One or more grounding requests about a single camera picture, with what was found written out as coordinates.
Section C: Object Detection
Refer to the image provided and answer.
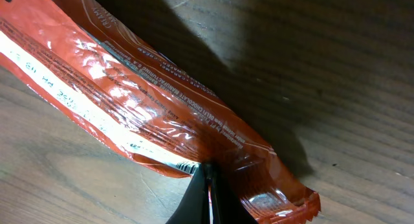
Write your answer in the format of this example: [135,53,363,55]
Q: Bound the red chocolate bar wrapper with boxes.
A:
[1,0,321,223]

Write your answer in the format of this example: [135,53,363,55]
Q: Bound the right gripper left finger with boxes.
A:
[166,165,210,224]

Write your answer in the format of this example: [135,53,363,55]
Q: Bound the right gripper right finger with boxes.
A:
[210,164,257,224]

